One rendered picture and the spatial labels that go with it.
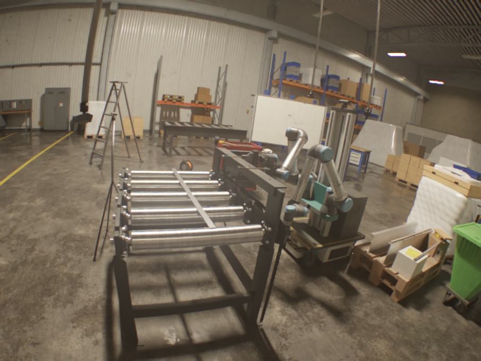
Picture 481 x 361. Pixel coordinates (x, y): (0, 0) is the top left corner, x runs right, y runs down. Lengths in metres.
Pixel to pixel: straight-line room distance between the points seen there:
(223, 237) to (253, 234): 0.19
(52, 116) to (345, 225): 11.24
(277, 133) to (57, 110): 9.03
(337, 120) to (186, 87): 9.74
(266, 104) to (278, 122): 0.56
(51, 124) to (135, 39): 5.15
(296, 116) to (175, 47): 7.25
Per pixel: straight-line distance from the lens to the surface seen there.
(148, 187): 2.21
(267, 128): 6.62
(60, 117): 11.80
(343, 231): 3.09
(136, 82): 11.85
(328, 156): 2.22
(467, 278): 3.19
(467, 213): 4.27
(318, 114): 6.83
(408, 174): 9.81
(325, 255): 2.97
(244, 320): 2.19
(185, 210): 1.71
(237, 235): 1.53
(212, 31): 12.69
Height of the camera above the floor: 1.62
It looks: 17 degrees down
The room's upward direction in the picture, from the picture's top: 8 degrees clockwise
